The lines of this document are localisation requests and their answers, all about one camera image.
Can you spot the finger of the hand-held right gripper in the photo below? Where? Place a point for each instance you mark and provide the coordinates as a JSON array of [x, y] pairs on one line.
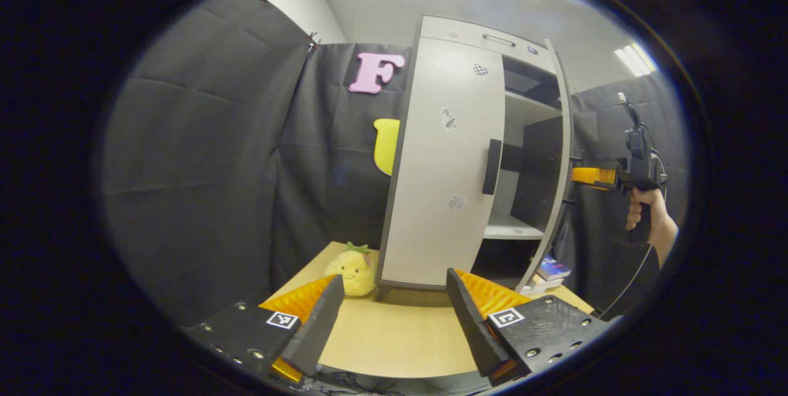
[[594, 175]]

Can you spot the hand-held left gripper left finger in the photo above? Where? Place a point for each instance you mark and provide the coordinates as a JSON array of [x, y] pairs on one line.
[[320, 328]]

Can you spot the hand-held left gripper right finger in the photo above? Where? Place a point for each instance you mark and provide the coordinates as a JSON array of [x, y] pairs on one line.
[[471, 322]]

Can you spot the grey double-door shoe cabinet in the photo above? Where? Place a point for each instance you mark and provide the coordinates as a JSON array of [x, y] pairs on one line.
[[523, 113]]

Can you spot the grey cabinet drawer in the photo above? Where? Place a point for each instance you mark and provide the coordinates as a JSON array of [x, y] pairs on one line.
[[455, 28]]

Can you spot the yellow plush toy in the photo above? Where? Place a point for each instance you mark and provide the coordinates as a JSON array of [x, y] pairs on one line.
[[352, 273]]

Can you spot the blue book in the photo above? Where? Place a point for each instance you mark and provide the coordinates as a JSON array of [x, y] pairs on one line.
[[554, 268]]

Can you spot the small ceiling light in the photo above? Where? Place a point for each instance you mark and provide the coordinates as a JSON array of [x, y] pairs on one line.
[[635, 59]]

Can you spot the black backdrop cloth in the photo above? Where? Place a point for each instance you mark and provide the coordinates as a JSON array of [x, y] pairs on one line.
[[197, 156]]

